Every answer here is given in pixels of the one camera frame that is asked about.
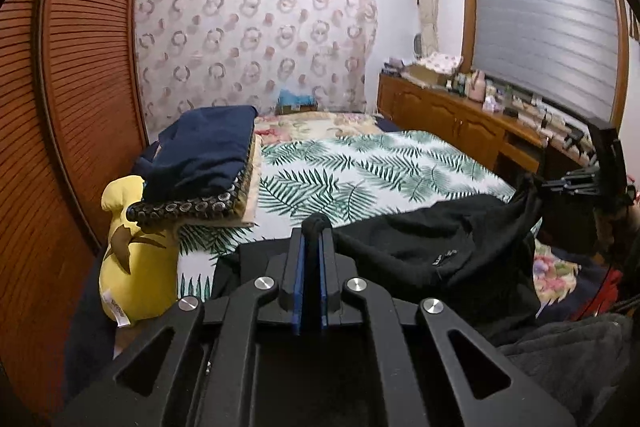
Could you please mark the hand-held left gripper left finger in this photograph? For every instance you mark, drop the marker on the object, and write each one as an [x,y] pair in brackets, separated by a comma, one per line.
[299,277]

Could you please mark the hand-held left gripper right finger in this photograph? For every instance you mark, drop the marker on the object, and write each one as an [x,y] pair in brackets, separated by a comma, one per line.
[324,277]

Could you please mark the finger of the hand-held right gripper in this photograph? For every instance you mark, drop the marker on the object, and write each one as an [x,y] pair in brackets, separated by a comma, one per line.
[570,179]
[570,190]

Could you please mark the black printed t-shirt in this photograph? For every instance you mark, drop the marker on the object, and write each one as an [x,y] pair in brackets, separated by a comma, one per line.
[425,247]

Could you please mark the navy folded clothes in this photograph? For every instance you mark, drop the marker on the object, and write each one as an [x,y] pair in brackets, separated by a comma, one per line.
[205,147]

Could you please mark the green leaf print sheet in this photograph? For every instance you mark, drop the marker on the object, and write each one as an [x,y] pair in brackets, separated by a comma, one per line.
[350,177]

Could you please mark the red cloth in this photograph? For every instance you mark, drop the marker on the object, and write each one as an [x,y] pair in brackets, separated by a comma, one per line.
[607,292]

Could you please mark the pink thermos bottle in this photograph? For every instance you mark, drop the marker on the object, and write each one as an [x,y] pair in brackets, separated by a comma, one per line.
[478,86]

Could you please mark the wooden sideboard cabinet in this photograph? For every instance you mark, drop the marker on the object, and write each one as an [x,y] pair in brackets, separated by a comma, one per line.
[450,117]

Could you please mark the grey window roller blind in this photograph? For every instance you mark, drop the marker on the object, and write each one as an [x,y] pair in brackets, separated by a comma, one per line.
[545,22]

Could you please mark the yellow plush toy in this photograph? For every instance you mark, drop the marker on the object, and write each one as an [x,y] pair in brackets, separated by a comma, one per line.
[140,267]

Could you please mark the floral spotted cloth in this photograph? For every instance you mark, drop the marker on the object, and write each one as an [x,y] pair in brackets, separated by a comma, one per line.
[442,63]

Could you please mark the blue item at bed head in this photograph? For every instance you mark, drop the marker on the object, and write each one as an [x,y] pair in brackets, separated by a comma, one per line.
[296,103]

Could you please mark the grey fleece clothing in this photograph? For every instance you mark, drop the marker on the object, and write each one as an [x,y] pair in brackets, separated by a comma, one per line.
[570,367]

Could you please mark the open cardboard box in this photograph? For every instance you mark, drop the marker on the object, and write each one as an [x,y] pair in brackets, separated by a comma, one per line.
[422,76]

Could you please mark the small round fan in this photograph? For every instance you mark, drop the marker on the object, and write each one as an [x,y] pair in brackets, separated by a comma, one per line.
[418,46]

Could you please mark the wooden louvered wardrobe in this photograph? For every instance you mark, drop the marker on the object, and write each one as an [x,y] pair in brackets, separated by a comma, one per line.
[65,107]

